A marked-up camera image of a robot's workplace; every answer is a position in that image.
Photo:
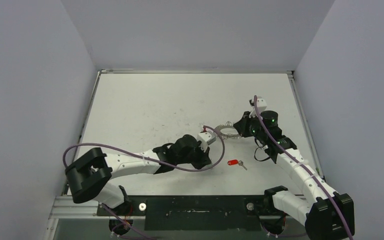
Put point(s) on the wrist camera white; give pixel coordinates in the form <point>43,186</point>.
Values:
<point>206,139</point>
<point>260,104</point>

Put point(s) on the silver keyring disc with rings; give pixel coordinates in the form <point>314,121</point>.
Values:
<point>226,131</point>

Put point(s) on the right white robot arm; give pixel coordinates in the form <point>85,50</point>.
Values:
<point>324,213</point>

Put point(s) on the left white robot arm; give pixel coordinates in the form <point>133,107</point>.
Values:
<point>89,176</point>

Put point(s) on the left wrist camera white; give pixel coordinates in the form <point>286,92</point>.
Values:
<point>206,139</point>

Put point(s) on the key with red tag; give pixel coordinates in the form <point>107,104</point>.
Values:
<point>234,162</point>

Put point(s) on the aluminium frame rail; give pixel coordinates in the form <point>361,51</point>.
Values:
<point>64,208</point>

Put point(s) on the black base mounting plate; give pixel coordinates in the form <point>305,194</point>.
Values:
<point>201,212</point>

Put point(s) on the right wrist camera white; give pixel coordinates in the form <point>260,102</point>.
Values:
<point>260,104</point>

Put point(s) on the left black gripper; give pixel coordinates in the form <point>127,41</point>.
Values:
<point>204,159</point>

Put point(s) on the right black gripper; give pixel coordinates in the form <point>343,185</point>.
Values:
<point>242,122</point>

